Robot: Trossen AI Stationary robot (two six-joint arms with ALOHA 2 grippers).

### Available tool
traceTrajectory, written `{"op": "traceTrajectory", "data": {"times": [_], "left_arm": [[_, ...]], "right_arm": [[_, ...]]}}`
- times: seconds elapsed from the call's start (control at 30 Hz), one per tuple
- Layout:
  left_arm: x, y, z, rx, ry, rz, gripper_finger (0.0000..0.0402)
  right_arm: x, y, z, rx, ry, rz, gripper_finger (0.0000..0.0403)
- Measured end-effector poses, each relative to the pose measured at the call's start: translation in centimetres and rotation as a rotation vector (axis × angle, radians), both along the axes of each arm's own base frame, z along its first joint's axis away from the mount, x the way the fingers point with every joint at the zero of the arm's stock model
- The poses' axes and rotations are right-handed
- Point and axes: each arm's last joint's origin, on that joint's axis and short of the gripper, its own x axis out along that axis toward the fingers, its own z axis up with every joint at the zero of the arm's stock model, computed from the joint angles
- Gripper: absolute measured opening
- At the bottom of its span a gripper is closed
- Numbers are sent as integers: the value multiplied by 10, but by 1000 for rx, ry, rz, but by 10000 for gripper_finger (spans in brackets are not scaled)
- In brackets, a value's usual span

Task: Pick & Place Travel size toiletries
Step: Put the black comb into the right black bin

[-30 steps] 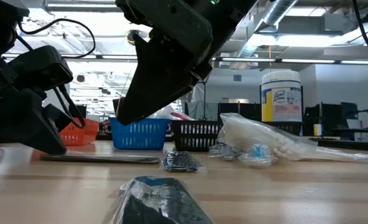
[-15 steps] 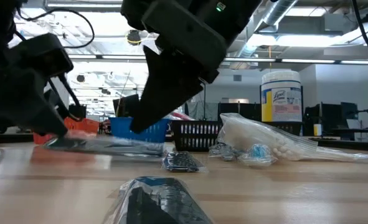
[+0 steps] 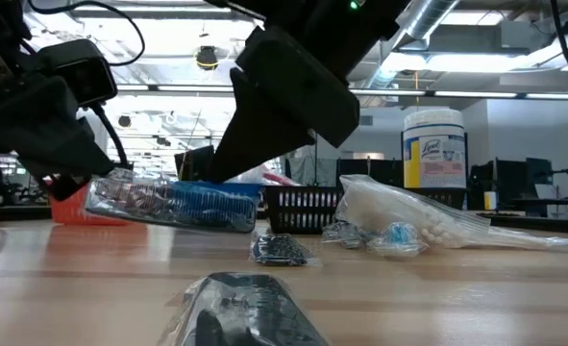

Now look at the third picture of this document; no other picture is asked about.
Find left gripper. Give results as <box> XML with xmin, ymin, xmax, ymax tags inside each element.
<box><xmin>0</xmin><ymin>0</ymin><xmax>116</xmax><ymax>182</ymax></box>

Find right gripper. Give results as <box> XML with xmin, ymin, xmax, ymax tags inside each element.
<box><xmin>209</xmin><ymin>0</ymin><xmax>412</xmax><ymax>184</ymax></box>

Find black comb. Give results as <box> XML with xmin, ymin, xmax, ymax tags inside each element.
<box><xmin>248</xmin><ymin>230</ymin><xmax>322</xmax><ymax>268</ymax></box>
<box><xmin>84</xmin><ymin>167</ymin><xmax>259</xmax><ymax>235</ymax></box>
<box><xmin>158</xmin><ymin>271</ymin><xmax>331</xmax><ymax>346</ymax></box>

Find nail tools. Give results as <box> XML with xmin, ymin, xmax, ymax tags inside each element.
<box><xmin>321</xmin><ymin>219</ymin><xmax>376</xmax><ymax>251</ymax></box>

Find blue white toothbrush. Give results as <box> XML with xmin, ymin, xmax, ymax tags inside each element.
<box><xmin>367</xmin><ymin>221</ymin><xmax>430</xmax><ymax>259</ymax></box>

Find orange plastic basket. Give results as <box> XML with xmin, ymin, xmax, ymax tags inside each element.
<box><xmin>48</xmin><ymin>182</ymin><xmax>131</xmax><ymax>227</ymax></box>

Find blue plastic basket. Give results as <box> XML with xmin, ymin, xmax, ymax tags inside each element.
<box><xmin>167</xmin><ymin>180</ymin><xmax>264</xmax><ymax>227</ymax></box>

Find black plastic basket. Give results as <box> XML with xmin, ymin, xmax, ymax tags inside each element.
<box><xmin>263</xmin><ymin>185</ymin><xmax>345</xmax><ymax>235</ymax></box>
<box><xmin>407</xmin><ymin>187</ymin><xmax>467</xmax><ymax>212</ymax></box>

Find black background monitor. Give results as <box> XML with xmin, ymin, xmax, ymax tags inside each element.
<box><xmin>174</xmin><ymin>145</ymin><xmax>216</xmax><ymax>183</ymax></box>

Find white Lysol wipes canister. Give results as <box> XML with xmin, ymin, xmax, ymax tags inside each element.
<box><xmin>402</xmin><ymin>109</ymin><xmax>468</xmax><ymax>190</ymax></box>

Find horizontal bar with light strips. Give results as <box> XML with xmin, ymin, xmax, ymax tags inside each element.
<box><xmin>114</xmin><ymin>81</ymin><xmax>568</xmax><ymax>102</ymax></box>

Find black monitor workstation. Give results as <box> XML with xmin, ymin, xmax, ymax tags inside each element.
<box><xmin>469</xmin><ymin>157</ymin><xmax>568</xmax><ymax>218</ymax></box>

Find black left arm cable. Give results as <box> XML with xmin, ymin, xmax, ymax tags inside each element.
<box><xmin>27</xmin><ymin>0</ymin><xmax>146</xmax><ymax>168</ymax></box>

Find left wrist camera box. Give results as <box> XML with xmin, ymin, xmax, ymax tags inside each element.
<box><xmin>37</xmin><ymin>39</ymin><xmax>117</xmax><ymax>108</ymax></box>

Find ceiling cable reel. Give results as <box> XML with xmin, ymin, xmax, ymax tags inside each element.
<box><xmin>195</xmin><ymin>45</ymin><xmax>220</xmax><ymax>72</ymax></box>

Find smooth silver ventilation duct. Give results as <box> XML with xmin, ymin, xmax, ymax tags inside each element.
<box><xmin>359</xmin><ymin>0</ymin><xmax>462</xmax><ymax>97</ymax></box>

